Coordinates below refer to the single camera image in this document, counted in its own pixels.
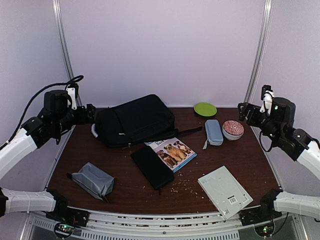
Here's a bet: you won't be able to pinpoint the black zip pouch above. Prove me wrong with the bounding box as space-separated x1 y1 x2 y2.
130 145 175 196

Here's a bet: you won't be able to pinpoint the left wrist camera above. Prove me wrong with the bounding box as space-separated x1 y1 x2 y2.
65 83 79 110

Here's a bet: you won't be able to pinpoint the dog picture book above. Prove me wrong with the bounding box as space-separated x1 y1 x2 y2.
144 137 197 173

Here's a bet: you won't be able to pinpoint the left aluminium frame post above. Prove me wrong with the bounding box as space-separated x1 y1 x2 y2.
51 0 82 107

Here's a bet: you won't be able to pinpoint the front aluminium rail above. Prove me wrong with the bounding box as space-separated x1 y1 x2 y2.
19 209 308 240

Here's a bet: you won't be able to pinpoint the green plate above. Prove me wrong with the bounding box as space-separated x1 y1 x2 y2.
193 102 218 117

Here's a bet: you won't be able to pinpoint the aluminium frame post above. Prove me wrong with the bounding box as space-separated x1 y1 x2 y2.
244 0 274 102
51 0 82 107

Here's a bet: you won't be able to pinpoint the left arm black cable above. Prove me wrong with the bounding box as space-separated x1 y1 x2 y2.
9 74 85 143

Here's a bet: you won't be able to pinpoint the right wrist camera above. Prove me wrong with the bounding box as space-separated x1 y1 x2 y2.
259 84 275 116

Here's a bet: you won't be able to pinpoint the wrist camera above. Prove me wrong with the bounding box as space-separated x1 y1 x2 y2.
259 84 275 116
65 83 79 110

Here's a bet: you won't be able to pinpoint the blue glasses case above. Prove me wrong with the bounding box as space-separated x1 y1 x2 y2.
202 119 224 150

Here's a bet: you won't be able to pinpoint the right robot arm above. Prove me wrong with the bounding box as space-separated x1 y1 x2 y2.
237 97 320 222

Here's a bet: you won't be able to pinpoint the red patterned bowl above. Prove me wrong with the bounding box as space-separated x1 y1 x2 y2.
222 120 245 141

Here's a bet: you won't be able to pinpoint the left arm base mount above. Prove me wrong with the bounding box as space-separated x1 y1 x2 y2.
45 189 90 240

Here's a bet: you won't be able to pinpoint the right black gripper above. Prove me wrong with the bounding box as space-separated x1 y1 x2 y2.
238 102 281 144

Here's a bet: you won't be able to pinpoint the right aluminium frame post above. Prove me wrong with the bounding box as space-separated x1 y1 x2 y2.
244 0 274 102

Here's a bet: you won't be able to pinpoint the grey notebook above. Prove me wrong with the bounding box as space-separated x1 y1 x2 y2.
197 166 253 220

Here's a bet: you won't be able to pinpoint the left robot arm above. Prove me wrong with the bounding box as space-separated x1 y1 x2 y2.
0 87 96 222

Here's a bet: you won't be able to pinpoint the black student backpack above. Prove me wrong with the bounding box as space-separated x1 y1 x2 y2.
91 94 203 148

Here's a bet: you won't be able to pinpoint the grey pencil pouch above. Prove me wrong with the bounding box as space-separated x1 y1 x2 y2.
66 162 115 203

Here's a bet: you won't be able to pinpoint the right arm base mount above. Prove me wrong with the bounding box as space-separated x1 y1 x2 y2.
238 188 283 238

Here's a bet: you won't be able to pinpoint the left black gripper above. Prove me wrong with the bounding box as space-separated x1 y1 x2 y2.
54 103 95 135

